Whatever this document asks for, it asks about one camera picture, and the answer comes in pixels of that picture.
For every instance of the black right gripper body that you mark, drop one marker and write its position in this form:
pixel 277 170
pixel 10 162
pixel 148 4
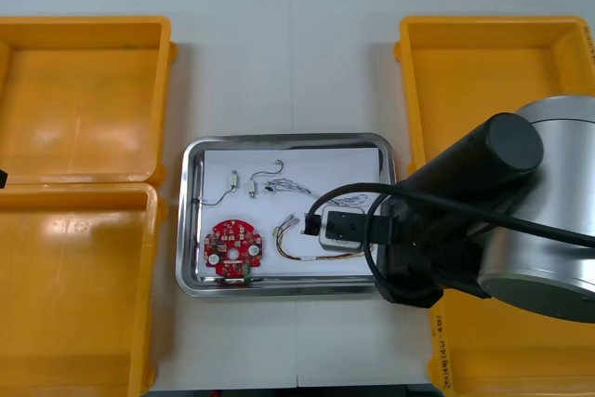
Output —
pixel 409 267

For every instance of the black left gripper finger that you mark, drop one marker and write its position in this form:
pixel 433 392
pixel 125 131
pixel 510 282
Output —
pixel 3 178

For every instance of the small metal solenoid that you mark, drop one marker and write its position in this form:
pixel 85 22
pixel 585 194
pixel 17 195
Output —
pixel 252 188
pixel 234 179

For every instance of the round red circuit board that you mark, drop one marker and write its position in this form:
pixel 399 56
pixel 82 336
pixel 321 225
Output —
pixel 223 232

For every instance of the silver and black right arm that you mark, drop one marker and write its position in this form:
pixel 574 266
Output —
pixel 558 183

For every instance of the yellow-orange plastic bin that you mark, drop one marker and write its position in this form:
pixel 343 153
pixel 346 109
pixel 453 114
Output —
pixel 74 295
pixel 79 99
pixel 469 81
pixel 511 360

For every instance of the steel tray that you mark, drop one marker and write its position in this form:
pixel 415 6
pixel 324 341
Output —
pixel 279 287

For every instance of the white sheet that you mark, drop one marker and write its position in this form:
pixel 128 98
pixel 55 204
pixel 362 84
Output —
pixel 325 164

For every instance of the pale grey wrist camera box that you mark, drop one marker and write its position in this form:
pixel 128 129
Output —
pixel 344 229

